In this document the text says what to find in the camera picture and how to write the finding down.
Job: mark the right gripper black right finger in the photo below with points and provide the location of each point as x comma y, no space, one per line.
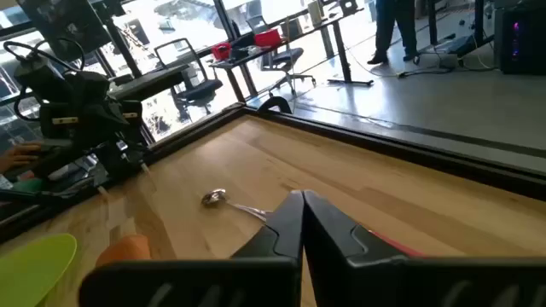
332,239

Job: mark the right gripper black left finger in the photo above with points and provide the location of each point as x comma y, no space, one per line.
273,239

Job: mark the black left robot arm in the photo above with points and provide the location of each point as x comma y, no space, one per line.
64,91

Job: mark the person's hand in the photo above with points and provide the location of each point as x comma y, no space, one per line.
19,155

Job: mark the black monitor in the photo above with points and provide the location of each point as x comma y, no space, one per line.
64,23

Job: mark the black office chair with armrests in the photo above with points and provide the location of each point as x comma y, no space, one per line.
192,77

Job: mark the orange cup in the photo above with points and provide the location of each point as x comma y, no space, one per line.
126,251

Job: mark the red container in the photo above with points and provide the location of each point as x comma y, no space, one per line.
221,51
268,38

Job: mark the lime green plate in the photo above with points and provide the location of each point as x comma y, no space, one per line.
32,268

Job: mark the grey office chair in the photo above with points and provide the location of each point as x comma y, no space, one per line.
281,55

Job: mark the long black desk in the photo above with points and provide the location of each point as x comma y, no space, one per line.
298,36

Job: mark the standing person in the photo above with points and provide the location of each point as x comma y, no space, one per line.
394,30

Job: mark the black computer tower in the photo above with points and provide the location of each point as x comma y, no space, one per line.
521,38

